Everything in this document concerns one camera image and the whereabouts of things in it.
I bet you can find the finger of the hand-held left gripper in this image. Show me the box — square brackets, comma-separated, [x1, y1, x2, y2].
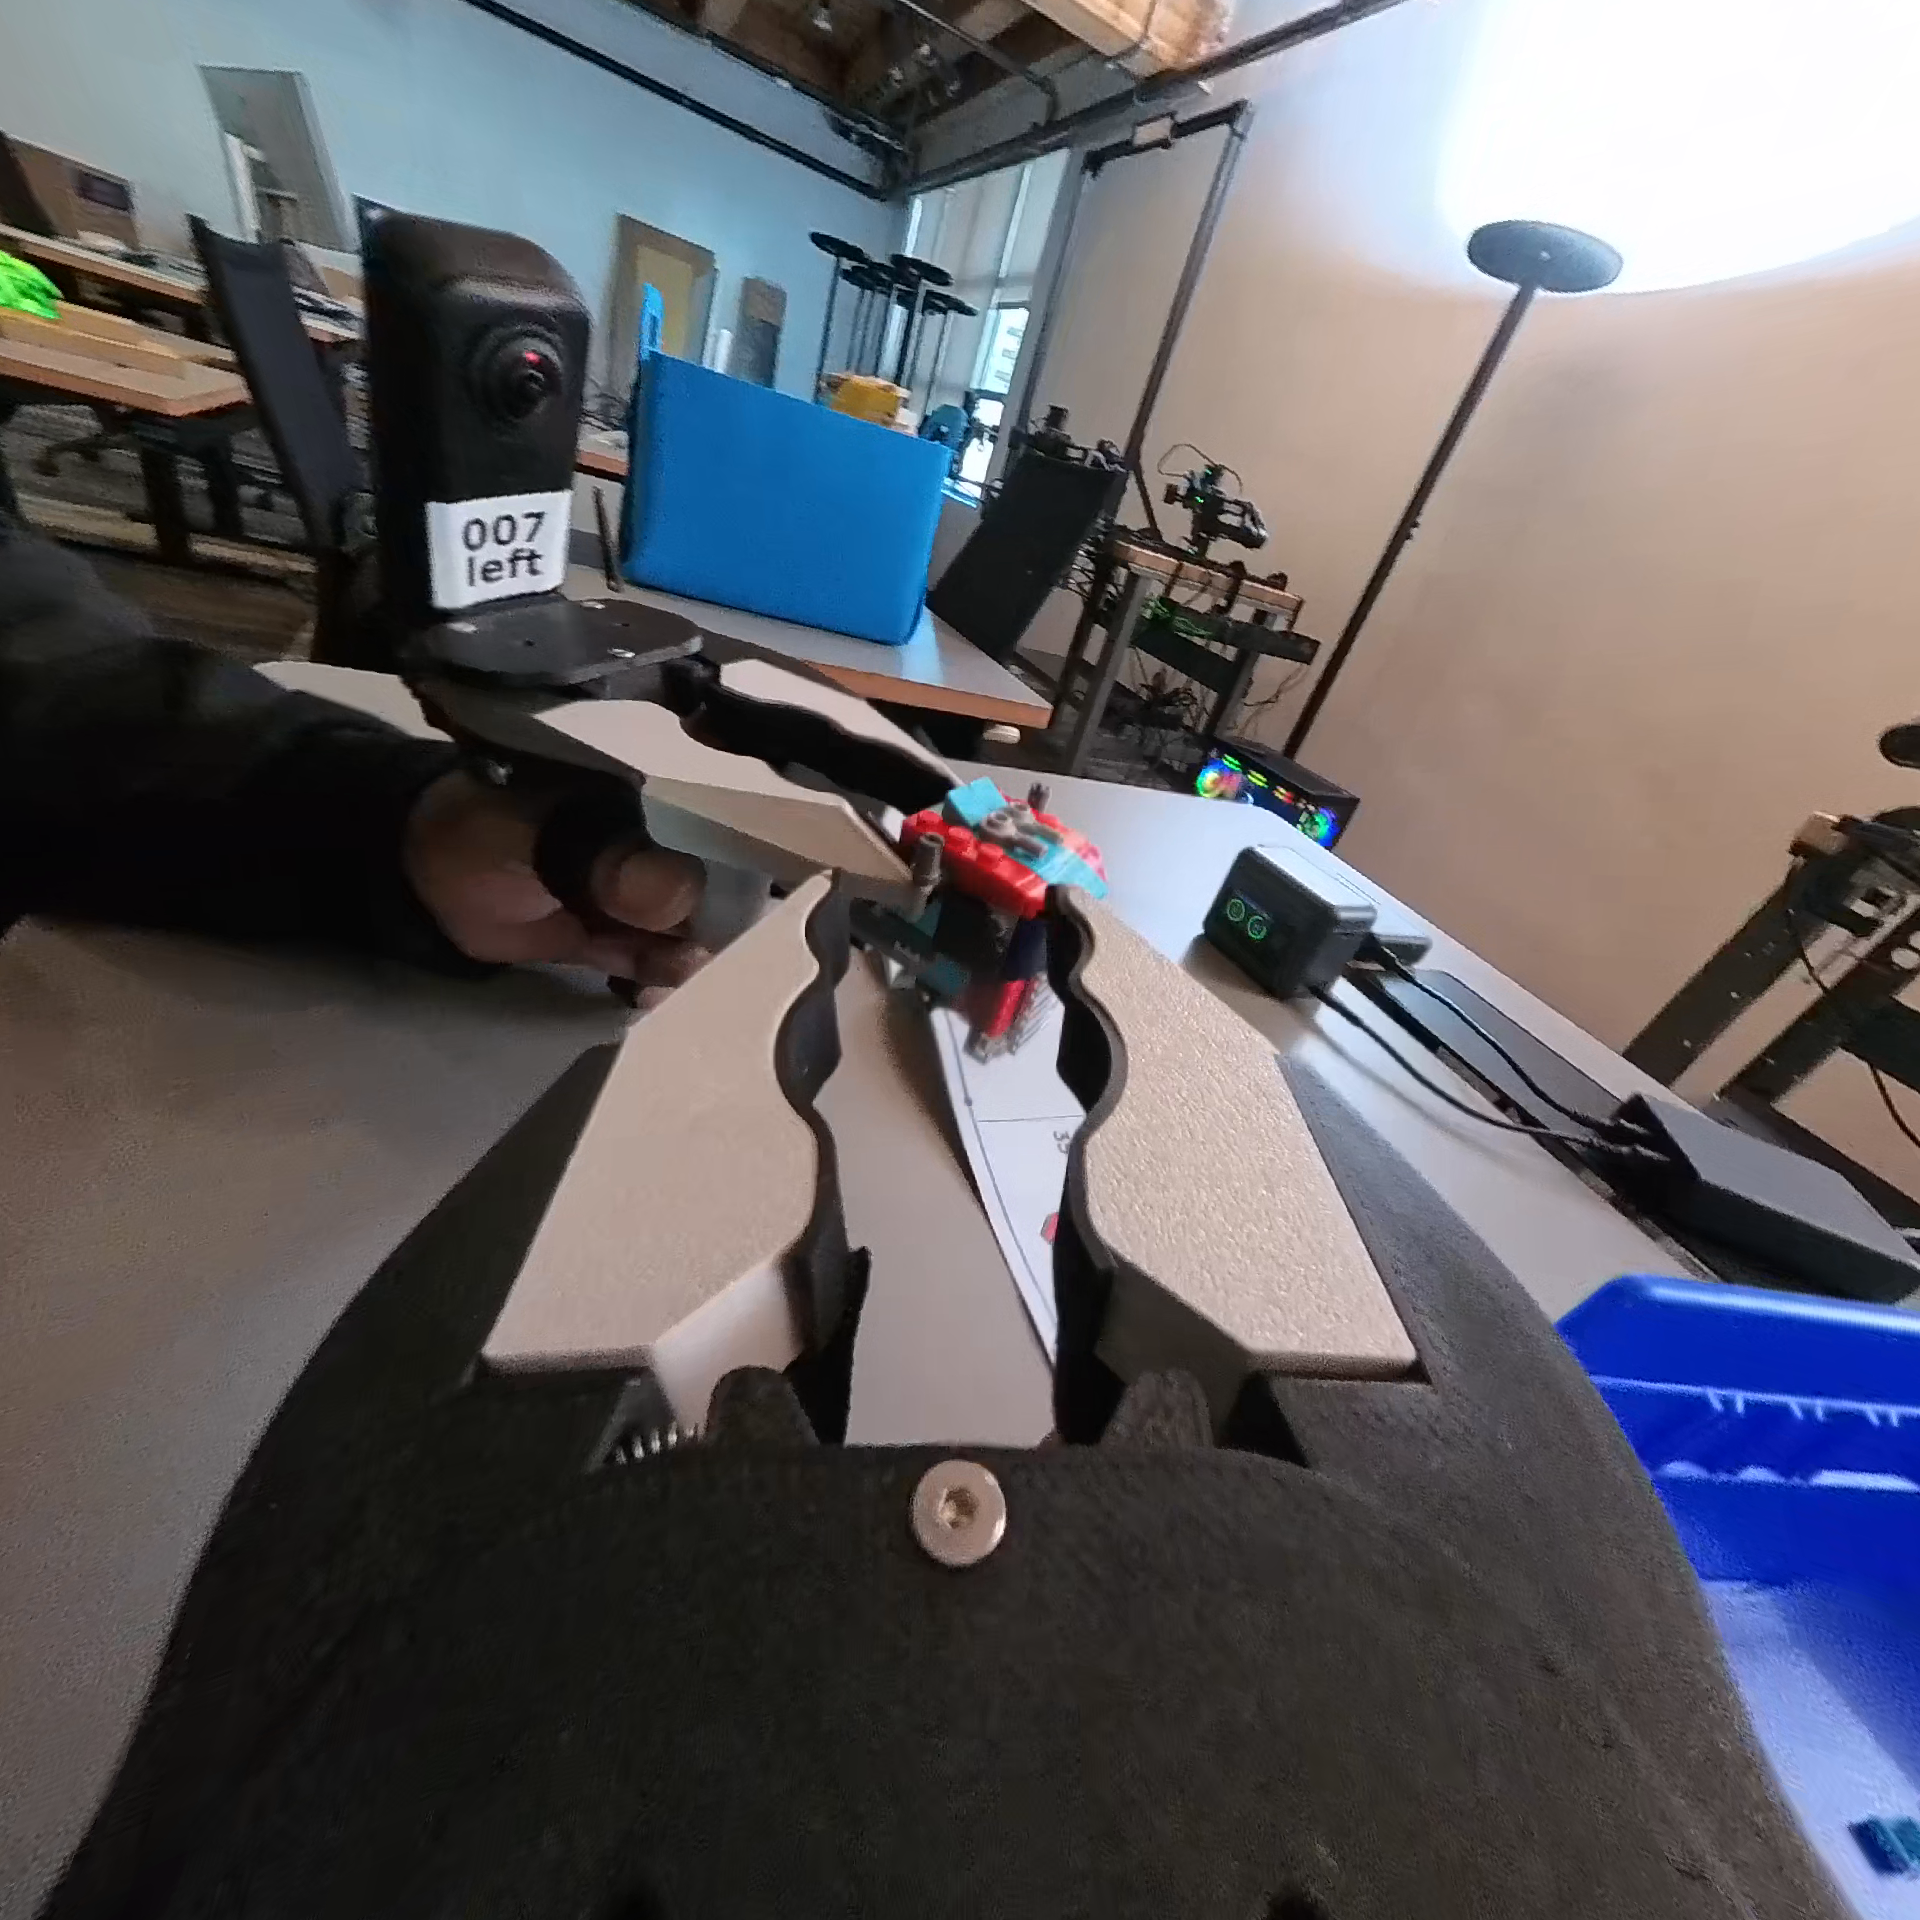
[673, 655, 970, 818]
[521, 696, 929, 922]

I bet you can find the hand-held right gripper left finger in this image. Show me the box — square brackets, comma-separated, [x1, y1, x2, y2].
[479, 869, 875, 1421]

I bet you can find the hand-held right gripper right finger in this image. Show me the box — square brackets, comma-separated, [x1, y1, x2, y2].
[1048, 883, 1422, 1428]

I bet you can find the red teal toy brick model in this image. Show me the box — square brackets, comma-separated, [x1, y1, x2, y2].
[846, 777, 1114, 1066]

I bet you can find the person's left forearm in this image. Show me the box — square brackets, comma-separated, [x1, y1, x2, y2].
[0, 517, 496, 976]

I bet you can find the grey desk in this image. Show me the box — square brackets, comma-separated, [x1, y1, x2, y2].
[0, 659, 1709, 1920]

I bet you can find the person's left hand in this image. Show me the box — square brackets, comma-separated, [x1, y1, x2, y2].
[400, 759, 719, 1009]

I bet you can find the grey table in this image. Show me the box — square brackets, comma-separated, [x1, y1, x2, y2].
[567, 557, 1054, 740]

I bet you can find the large blue crate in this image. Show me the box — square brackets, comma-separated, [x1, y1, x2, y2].
[619, 285, 957, 649]

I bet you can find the white instruction booklet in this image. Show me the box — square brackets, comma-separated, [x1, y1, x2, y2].
[883, 960, 1094, 1373]

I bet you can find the black charger with green display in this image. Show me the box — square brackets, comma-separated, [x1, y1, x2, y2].
[1201, 843, 1380, 1003]

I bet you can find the flat black device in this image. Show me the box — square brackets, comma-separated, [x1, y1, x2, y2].
[1342, 926, 1632, 1145]

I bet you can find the computer case with rainbow lights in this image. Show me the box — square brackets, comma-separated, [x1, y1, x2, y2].
[1196, 733, 1365, 852]

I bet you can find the wooden top cart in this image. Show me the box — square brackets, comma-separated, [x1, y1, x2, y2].
[1066, 535, 1326, 783]

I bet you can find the black power adapter box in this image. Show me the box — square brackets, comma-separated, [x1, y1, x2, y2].
[1614, 1091, 1920, 1306]

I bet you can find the black metal stand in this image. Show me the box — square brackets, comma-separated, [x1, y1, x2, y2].
[1623, 719, 1920, 1148]

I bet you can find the blue bin holding small bricks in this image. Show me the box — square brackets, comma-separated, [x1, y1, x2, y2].
[1555, 1275, 1920, 1920]

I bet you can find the black floor lamp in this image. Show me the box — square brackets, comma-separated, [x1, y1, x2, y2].
[1279, 219, 1626, 765]

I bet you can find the black cable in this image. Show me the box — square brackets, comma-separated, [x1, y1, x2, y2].
[1309, 976, 1640, 1168]

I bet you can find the tall black frame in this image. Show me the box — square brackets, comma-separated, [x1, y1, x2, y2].
[1035, 100, 1257, 727]

